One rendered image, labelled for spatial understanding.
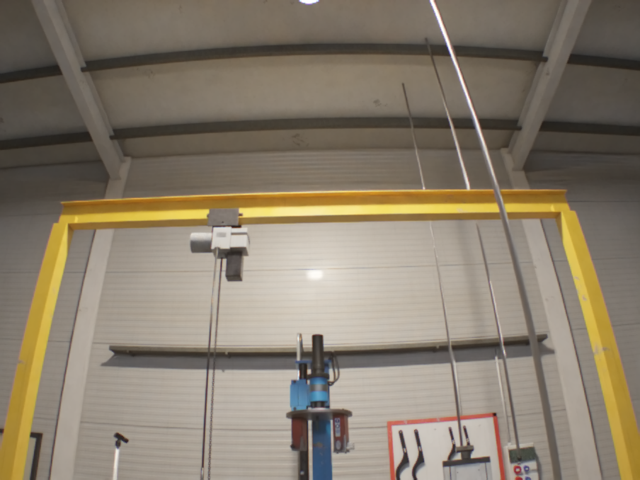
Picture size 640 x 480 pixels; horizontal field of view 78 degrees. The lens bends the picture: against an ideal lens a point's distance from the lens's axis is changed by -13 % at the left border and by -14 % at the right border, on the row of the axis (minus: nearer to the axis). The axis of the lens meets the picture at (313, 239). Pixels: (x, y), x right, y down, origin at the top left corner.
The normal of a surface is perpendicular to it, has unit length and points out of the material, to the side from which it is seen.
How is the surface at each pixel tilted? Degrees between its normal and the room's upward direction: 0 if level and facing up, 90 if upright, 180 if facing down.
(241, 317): 90
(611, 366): 90
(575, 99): 173
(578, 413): 90
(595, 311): 90
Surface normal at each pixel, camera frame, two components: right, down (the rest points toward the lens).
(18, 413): -0.01, -0.50
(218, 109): 0.02, 0.80
